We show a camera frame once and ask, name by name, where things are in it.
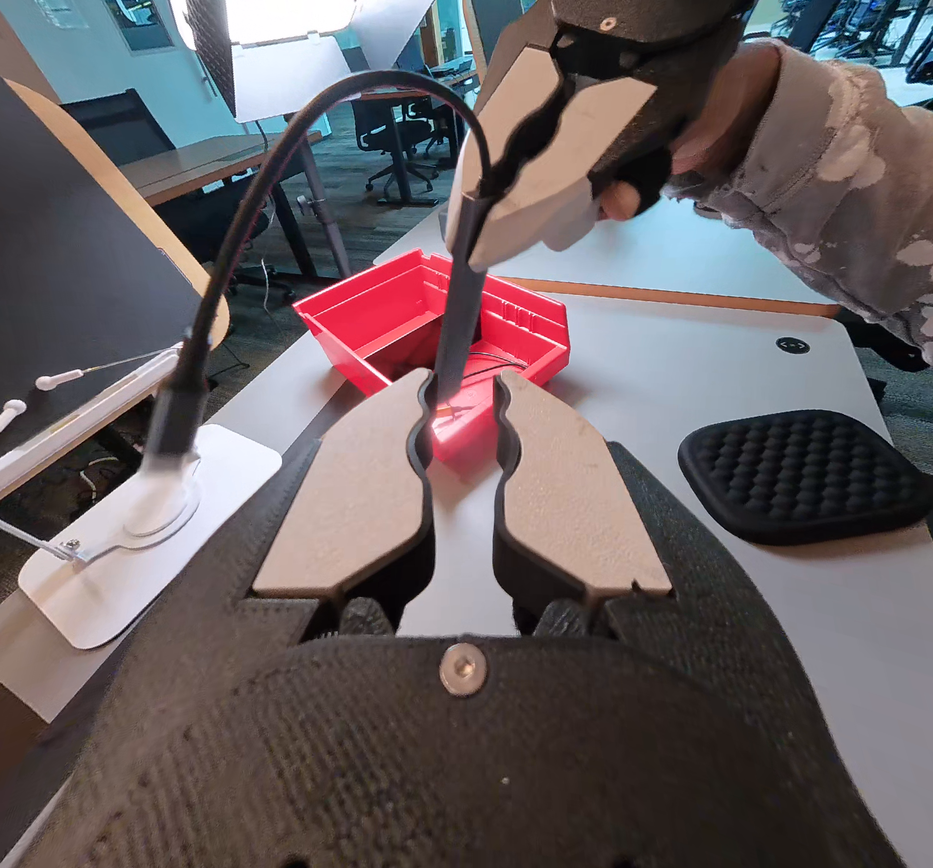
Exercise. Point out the black light stand pole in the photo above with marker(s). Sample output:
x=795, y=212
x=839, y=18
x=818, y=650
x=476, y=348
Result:
x=321, y=205

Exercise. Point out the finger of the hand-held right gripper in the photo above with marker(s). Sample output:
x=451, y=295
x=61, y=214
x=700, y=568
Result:
x=510, y=103
x=576, y=154

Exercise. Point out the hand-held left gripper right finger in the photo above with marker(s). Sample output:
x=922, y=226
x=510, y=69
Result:
x=576, y=511

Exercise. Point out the person's right hand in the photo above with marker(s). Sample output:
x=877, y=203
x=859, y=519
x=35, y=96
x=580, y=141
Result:
x=721, y=103

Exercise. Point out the red storage bin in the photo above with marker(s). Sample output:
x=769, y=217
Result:
x=364, y=329

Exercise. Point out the white tablet stand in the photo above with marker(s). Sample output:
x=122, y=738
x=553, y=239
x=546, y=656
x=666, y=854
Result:
x=146, y=555

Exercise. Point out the wood edged office desk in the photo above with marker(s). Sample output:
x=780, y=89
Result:
x=219, y=158

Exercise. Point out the white studio light panel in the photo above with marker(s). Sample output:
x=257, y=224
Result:
x=291, y=15

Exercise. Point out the person's right forearm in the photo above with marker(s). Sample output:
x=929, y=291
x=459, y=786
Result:
x=838, y=176

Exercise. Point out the black round desk button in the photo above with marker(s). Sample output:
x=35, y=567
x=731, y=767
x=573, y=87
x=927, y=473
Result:
x=793, y=345

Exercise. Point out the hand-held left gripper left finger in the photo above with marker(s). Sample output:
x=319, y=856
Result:
x=350, y=511

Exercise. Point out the grey usb hub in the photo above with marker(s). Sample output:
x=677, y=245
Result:
x=463, y=300

